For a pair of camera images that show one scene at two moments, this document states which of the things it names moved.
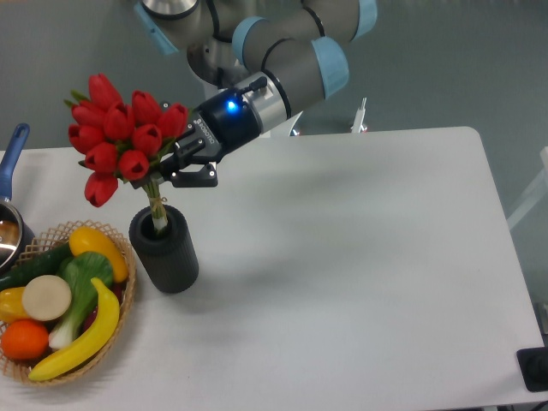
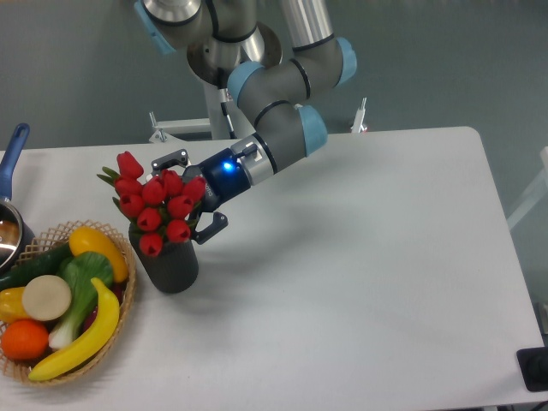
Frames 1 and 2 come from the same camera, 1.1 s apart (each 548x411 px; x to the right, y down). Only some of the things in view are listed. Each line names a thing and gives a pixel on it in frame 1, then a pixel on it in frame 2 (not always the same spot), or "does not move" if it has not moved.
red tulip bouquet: x=122 y=138 to x=158 y=207
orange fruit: x=24 y=339 does not move
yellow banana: x=96 y=340 does not move
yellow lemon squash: x=83 y=240 does not move
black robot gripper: x=221 y=126 to x=224 y=178
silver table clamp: x=357 y=127 does not move
